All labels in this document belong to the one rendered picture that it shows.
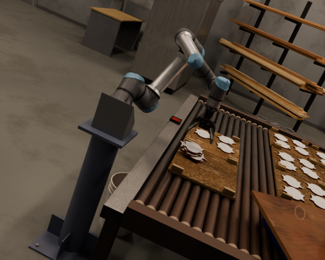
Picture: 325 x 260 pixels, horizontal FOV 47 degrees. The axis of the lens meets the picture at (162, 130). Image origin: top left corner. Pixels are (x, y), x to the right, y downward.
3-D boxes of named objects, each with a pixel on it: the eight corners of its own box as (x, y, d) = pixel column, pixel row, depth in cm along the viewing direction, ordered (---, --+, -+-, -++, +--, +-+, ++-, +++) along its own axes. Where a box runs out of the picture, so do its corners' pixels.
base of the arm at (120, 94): (103, 95, 202) (112, 81, 206) (107, 108, 215) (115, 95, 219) (128, 106, 199) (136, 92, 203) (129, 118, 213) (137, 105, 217)
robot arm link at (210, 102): (209, 94, 192) (224, 100, 191) (206, 102, 194) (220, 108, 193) (207, 97, 185) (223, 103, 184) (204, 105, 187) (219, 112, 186)
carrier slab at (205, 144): (181, 143, 219) (182, 140, 218) (192, 124, 257) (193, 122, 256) (237, 167, 215) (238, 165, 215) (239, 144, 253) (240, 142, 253)
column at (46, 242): (28, 247, 228) (64, 123, 197) (60, 217, 263) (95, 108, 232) (82, 276, 223) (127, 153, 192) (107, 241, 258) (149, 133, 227)
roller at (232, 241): (222, 259, 141) (227, 249, 139) (239, 121, 322) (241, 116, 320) (233, 264, 140) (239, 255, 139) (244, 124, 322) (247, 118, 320)
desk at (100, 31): (133, 52, 863) (144, 20, 837) (110, 58, 736) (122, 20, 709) (107, 41, 873) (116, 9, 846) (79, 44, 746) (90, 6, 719)
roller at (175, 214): (161, 230, 143) (166, 221, 142) (212, 110, 325) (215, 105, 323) (173, 236, 143) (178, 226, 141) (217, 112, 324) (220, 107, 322)
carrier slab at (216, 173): (166, 171, 180) (168, 167, 179) (181, 143, 218) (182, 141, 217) (233, 200, 177) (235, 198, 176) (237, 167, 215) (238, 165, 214)
